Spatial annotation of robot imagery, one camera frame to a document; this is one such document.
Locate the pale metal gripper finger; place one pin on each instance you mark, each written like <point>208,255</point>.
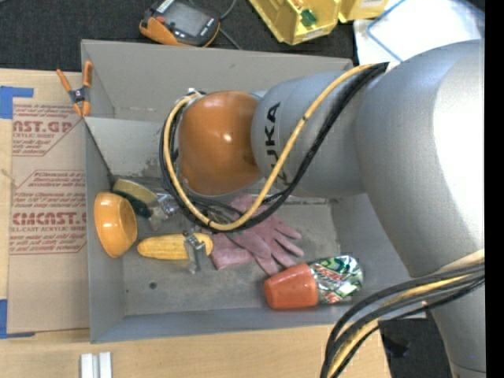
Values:
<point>166,205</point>
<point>195,246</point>

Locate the yellow corn cob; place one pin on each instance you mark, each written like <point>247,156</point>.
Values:
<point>161,247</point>

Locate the yellow and green sponge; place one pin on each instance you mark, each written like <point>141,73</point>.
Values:
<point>133,189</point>

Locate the grey metal bin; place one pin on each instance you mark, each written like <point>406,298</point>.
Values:
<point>177,290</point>

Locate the orange bowl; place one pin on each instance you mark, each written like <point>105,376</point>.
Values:
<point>114,227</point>

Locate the pink glove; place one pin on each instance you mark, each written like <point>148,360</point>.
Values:
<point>275,246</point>

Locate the orange cup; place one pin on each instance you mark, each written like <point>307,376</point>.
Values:
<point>291,287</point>

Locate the crushed green and silver can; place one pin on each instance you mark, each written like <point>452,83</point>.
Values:
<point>338,278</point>

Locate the brown cardboard board, red print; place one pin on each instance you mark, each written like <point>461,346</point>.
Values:
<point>47,282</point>

